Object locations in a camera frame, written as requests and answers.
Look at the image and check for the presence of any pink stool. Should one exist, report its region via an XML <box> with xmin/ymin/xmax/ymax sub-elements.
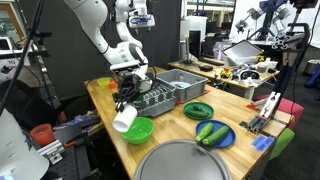
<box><xmin>253</xmin><ymin>94</ymin><xmax>305</xmax><ymax>131</ymax></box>

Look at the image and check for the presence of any dark green plate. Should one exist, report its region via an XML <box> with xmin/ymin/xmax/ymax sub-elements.
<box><xmin>183</xmin><ymin>102</ymin><xmax>214</xmax><ymax>120</ymax></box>

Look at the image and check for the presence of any white mug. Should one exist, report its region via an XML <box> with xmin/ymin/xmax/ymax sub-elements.
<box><xmin>112</xmin><ymin>103</ymin><xmax>138</xmax><ymax>132</ymax></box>

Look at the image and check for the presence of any green chair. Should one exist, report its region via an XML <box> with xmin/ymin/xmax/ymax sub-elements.
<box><xmin>269</xmin><ymin>128</ymin><xmax>295</xmax><ymax>160</ymax></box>

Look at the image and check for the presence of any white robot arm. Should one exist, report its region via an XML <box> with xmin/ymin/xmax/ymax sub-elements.
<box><xmin>64</xmin><ymin>0</ymin><xmax>155</xmax><ymax>112</ymax></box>

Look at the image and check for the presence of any blue plate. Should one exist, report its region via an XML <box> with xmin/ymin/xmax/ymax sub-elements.
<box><xmin>195</xmin><ymin>120</ymin><xmax>236</xmax><ymax>148</ymax></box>

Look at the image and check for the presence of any orange cup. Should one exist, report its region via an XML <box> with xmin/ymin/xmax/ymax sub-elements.
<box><xmin>30</xmin><ymin>124</ymin><xmax>55</xmax><ymax>147</ymax></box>

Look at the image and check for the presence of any green zucchini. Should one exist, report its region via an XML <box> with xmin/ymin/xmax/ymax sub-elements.
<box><xmin>202</xmin><ymin>126</ymin><xmax>230</xmax><ymax>145</ymax></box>
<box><xmin>195</xmin><ymin>123</ymin><xmax>214</xmax><ymax>142</ymax></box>

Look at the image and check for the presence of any grey dish rack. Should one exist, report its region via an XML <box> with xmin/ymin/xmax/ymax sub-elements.
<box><xmin>133</xmin><ymin>82</ymin><xmax>177</xmax><ymax>117</ymax></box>

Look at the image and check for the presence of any small yellow bowl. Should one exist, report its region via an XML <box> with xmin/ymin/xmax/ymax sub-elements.
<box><xmin>97</xmin><ymin>77</ymin><xmax>110</xmax><ymax>87</ymax></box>

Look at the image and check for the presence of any aluminium extrusion clamp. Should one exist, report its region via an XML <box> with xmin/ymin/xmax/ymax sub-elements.
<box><xmin>240</xmin><ymin>92</ymin><xmax>282</xmax><ymax>134</ymax></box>

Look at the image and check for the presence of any grey plastic bin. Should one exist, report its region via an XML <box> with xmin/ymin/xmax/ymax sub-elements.
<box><xmin>157</xmin><ymin>69</ymin><xmax>208</xmax><ymax>103</ymax></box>

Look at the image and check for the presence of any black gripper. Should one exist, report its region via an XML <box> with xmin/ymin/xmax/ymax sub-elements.
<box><xmin>114</xmin><ymin>68</ymin><xmax>153</xmax><ymax>112</ymax></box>

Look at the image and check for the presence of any grey round tray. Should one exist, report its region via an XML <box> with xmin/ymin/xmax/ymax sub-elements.
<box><xmin>133</xmin><ymin>140</ymin><xmax>232</xmax><ymax>180</ymax></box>

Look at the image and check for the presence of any dark green bowl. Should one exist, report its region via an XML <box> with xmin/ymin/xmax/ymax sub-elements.
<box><xmin>134</xmin><ymin>96</ymin><xmax>144</xmax><ymax>103</ymax></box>

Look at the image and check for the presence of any light green bowl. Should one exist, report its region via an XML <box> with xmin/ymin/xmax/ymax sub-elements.
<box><xmin>121</xmin><ymin>117</ymin><xmax>154</xmax><ymax>145</ymax></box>

